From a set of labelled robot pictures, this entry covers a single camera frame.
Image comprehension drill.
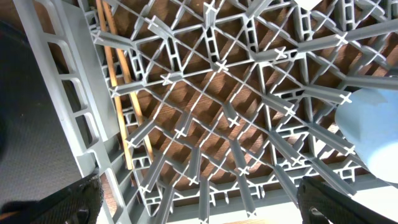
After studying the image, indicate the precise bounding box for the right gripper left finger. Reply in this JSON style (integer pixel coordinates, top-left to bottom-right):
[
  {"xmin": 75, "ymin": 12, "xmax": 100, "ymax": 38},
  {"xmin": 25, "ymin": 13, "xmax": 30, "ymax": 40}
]
[{"xmin": 1, "ymin": 172, "xmax": 104, "ymax": 224}]

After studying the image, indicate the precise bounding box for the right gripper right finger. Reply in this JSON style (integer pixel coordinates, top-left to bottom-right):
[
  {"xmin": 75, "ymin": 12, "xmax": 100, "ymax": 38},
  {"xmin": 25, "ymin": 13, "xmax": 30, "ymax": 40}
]
[{"xmin": 297, "ymin": 176, "xmax": 397, "ymax": 224}]

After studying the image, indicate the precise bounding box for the blue plastic cup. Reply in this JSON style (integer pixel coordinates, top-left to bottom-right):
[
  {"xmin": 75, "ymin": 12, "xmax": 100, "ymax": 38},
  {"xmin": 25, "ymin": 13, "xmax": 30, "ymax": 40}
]
[{"xmin": 335, "ymin": 88, "xmax": 397, "ymax": 184}]

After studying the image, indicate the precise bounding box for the wooden chopstick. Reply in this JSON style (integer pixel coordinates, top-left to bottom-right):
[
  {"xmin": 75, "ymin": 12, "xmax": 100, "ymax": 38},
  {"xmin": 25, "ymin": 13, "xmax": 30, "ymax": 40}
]
[
  {"xmin": 101, "ymin": 1, "xmax": 154, "ymax": 165},
  {"xmin": 95, "ymin": 0, "xmax": 134, "ymax": 170}
]

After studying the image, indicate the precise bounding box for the grey dishwasher rack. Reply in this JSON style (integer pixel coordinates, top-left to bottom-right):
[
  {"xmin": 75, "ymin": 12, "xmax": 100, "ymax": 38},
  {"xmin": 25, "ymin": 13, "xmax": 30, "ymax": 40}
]
[{"xmin": 14, "ymin": 0, "xmax": 397, "ymax": 223}]

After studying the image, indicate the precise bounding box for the round black serving tray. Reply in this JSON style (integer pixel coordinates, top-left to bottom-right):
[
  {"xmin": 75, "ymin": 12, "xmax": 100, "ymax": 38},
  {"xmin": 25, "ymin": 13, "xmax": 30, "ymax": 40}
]
[{"xmin": 1, "ymin": 23, "xmax": 81, "ymax": 205}]

